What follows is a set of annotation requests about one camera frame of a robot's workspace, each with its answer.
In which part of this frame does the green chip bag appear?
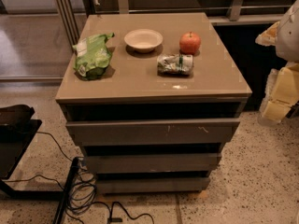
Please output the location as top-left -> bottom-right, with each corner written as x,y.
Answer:
73,33 -> 114,80

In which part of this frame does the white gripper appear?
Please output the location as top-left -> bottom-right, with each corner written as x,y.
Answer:
255,21 -> 299,126

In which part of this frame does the black chair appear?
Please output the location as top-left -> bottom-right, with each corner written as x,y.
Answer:
0,105 -> 62,201

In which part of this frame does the metal railing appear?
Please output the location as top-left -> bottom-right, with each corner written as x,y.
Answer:
54,0 -> 295,43

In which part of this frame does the black power strip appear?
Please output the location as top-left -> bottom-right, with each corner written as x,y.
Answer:
51,158 -> 78,224

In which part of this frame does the white paper bowl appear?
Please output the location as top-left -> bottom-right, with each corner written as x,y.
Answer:
124,29 -> 163,53

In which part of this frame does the black cable bundle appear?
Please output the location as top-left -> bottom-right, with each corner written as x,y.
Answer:
3,131 -> 155,224

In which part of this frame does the crushed green white can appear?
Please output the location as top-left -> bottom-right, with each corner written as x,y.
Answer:
157,54 -> 193,76

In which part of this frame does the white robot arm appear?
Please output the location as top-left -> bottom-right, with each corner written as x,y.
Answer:
255,0 -> 299,126

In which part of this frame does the grey drawer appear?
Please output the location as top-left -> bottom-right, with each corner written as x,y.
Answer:
85,153 -> 221,174
96,177 -> 210,194
66,119 -> 239,147

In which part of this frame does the red apple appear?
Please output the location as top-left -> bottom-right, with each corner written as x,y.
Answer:
179,32 -> 201,55

